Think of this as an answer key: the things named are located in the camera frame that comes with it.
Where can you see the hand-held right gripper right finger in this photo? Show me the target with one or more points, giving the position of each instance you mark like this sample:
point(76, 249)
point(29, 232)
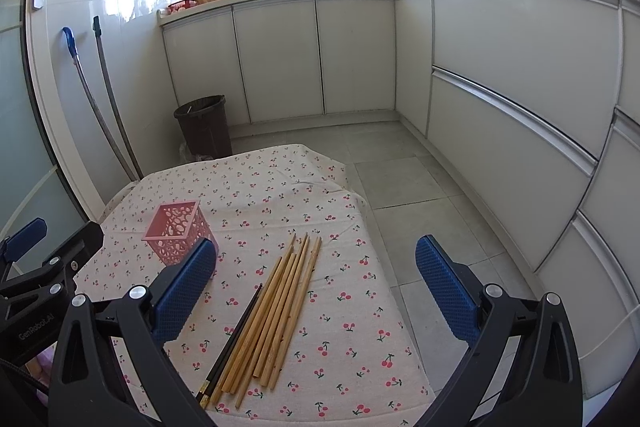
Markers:
point(445, 292)

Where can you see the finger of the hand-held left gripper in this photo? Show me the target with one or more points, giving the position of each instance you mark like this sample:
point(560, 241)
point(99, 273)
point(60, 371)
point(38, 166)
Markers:
point(22, 233)
point(82, 244)

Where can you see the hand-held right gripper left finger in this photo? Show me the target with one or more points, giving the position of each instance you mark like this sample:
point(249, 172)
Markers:
point(185, 292)

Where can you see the pink perforated utensil holder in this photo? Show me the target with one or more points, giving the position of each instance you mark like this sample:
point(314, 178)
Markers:
point(172, 232)

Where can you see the black chopstick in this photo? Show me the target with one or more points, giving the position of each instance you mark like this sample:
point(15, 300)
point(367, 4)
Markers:
point(235, 334)
point(216, 377)

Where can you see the bundle of wooden chopsticks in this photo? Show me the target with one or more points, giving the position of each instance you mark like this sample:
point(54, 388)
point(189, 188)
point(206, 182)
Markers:
point(280, 307)

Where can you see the pink cloth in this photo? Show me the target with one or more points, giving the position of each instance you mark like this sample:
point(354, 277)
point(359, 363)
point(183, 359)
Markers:
point(41, 362)

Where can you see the frosted glass door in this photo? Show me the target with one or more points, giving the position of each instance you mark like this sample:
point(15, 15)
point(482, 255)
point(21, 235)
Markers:
point(20, 107)

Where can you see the clear plastic bag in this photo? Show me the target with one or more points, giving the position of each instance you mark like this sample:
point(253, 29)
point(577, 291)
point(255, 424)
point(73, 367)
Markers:
point(190, 154)

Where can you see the cherry print tablecloth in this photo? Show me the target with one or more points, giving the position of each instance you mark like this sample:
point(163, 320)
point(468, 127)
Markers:
point(310, 217)

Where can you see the brown trash bin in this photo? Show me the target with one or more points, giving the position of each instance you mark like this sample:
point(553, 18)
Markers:
point(205, 127)

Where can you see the white kitchen cabinets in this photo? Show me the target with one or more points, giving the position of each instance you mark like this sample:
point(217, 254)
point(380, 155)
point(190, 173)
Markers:
point(500, 57)

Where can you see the red plastic basket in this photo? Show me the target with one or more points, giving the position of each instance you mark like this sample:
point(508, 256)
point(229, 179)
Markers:
point(182, 6)

